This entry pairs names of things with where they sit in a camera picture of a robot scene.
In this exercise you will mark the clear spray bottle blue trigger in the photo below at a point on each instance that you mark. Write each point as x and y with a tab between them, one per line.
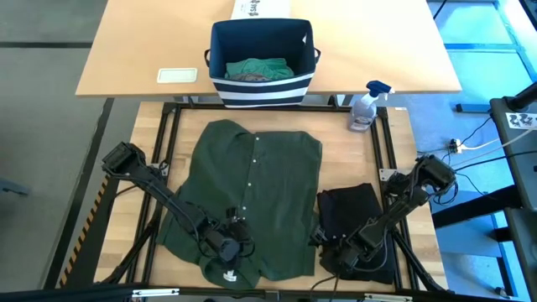
363	113

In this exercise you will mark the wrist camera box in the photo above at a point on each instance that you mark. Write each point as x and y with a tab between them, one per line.
235	214
319	237

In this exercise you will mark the navy white striped fabric bin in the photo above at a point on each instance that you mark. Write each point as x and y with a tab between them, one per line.
260	92

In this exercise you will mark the white power strip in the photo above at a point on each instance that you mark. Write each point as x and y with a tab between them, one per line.
460	147

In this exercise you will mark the dark green garment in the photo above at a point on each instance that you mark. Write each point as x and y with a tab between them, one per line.
272	176

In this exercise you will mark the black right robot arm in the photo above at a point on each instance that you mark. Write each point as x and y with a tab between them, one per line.
403	201

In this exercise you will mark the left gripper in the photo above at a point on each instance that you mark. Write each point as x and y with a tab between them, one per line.
228	247

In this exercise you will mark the black metal table frame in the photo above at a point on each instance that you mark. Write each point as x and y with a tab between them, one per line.
335	107

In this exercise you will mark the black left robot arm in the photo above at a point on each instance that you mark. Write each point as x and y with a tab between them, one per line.
168	201

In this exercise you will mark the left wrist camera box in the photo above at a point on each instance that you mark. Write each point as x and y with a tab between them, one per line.
235	214

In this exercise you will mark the yellow black hazard tape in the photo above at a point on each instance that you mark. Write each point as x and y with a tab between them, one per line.
82	235

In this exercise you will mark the white cardboard box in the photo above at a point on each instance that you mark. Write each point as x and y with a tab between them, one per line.
260	8

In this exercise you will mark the black garment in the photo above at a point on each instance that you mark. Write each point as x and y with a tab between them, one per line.
348	205

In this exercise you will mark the light green garment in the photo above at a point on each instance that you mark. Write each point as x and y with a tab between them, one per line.
260	67

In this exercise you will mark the light wooden desk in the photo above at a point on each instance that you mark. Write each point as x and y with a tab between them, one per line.
147	42

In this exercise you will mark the white label with black marks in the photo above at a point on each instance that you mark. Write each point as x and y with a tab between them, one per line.
520	121

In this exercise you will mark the black equipment cart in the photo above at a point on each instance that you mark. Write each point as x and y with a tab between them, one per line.
524	176

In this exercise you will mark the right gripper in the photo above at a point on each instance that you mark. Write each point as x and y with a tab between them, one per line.
348	256

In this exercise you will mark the white rectangular desk plate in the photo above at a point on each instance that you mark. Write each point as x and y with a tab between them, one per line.
177	75

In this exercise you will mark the grey floor object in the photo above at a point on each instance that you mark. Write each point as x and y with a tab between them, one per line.
14	188

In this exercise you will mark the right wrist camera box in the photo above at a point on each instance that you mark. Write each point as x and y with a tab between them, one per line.
319	237

